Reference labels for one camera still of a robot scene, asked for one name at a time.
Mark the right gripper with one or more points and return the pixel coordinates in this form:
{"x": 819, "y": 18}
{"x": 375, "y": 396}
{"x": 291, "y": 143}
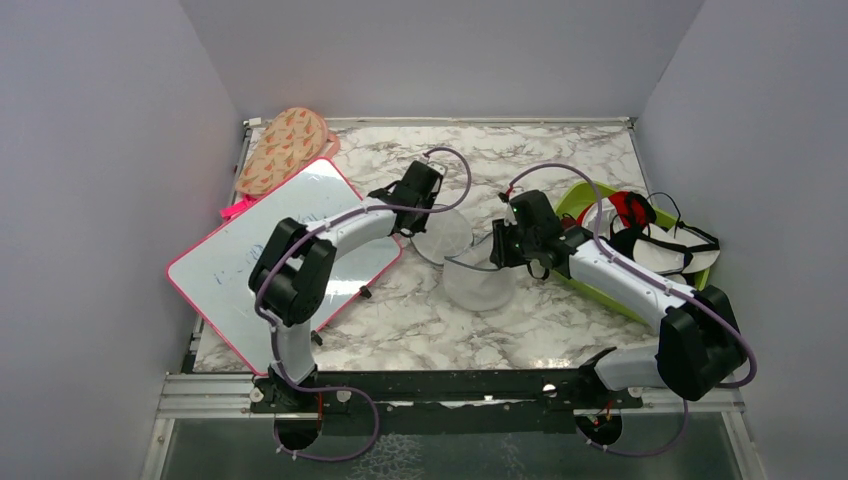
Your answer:
{"x": 501, "y": 255}

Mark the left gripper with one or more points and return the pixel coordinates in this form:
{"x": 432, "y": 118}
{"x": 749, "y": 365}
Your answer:
{"x": 420, "y": 224}

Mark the white mesh laundry bag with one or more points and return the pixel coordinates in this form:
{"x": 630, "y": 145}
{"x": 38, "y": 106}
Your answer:
{"x": 469, "y": 278}

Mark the black bra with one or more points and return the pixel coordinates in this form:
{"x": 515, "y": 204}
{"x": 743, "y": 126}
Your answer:
{"x": 682, "y": 249}

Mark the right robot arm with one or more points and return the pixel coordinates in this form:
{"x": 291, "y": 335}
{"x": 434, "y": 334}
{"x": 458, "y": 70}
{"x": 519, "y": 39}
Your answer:
{"x": 699, "y": 344}

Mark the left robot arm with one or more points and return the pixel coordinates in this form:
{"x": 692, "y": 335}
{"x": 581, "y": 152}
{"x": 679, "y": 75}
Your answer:
{"x": 290, "y": 279}

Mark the green plastic basket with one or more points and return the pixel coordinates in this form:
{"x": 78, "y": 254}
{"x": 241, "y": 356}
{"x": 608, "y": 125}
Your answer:
{"x": 577, "y": 199}

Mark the red black garment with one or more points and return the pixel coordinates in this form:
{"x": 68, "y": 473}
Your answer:
{"x": 620, "y": 210}

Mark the tulip patterned oven mitt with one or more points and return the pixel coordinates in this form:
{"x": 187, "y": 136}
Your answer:
{"x": 293, "y": 139}

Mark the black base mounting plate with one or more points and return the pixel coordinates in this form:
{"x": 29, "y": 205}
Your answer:
{"x": 436, "y": 402}

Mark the pink marker clip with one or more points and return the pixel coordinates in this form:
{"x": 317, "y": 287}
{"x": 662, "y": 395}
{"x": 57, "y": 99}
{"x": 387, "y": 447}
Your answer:
{"x": 235, "y": 209}

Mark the pink framed whiteboard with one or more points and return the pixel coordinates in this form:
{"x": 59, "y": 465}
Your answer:
{"x": 213, "y": 275}

